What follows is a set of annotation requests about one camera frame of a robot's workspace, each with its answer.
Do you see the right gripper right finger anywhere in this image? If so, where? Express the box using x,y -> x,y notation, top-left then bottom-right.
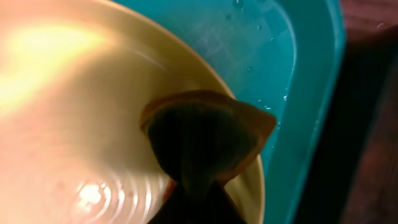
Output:
205,182 -> 246,224

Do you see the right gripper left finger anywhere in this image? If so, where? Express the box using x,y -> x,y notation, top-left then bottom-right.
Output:
148,184 -> 193,224

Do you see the green yellow sponge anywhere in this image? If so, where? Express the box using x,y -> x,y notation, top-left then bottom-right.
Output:
139,90 -> 277,184

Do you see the yellow green rimmed plate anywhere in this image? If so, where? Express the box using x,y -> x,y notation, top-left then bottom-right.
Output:
0,0 -> 266,224

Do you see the teal plastic tray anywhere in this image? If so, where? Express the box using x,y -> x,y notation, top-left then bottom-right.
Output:
119,0 -> 345,223

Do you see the black rectangular water tray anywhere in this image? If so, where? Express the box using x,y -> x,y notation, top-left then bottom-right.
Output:
294,44 -> 397,224

